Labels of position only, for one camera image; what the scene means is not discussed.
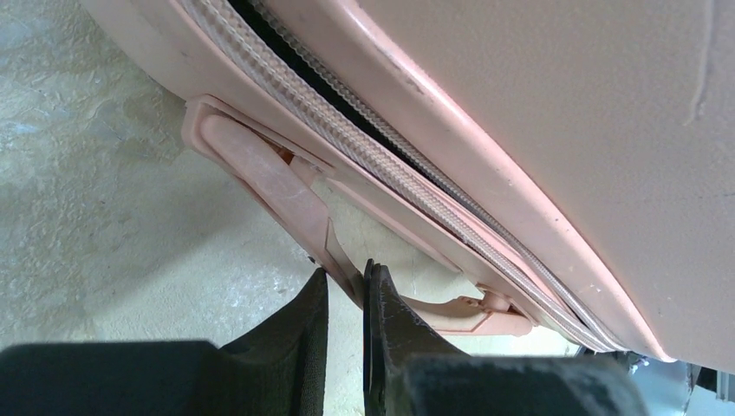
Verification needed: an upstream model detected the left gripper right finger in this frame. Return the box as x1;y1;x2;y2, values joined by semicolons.
363;260;647;415

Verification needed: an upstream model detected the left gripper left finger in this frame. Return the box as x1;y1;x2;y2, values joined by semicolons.
1;270;328;415

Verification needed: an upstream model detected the pink suitcase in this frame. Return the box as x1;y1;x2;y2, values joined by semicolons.
84;1;734;373

